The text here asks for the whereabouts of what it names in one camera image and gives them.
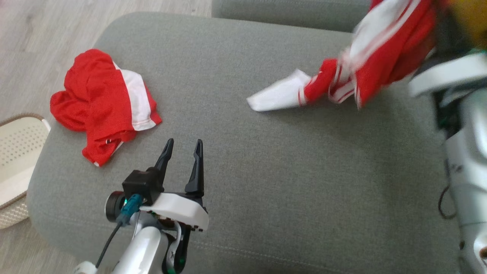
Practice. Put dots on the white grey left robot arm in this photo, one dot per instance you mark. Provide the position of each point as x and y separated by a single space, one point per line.
142 247

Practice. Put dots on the yellow pillow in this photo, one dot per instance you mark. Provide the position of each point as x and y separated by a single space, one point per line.
471 19

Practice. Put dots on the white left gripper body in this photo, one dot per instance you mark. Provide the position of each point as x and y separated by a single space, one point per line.
179 211

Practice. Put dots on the grey sofa seat cushion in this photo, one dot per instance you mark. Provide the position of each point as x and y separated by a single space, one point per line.
266 171

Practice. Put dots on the cream perforated laundry basket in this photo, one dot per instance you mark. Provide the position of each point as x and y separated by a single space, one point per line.
19 152

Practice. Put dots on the red white shorts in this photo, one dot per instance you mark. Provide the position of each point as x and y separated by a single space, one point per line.
95 99

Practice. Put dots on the red white striped trousers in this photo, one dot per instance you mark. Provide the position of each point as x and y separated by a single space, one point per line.
392 49

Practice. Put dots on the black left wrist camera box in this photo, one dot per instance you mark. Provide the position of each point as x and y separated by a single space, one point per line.
139 184

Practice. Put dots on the grey sofa back cushion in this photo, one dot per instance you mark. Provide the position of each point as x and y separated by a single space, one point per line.
285 13

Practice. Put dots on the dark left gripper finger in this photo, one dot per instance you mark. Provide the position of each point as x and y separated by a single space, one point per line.
166 156
196 171

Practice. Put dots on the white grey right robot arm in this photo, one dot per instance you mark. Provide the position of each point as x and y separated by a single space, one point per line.
470 163

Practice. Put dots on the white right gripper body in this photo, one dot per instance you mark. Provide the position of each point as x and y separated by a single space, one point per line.
449 74

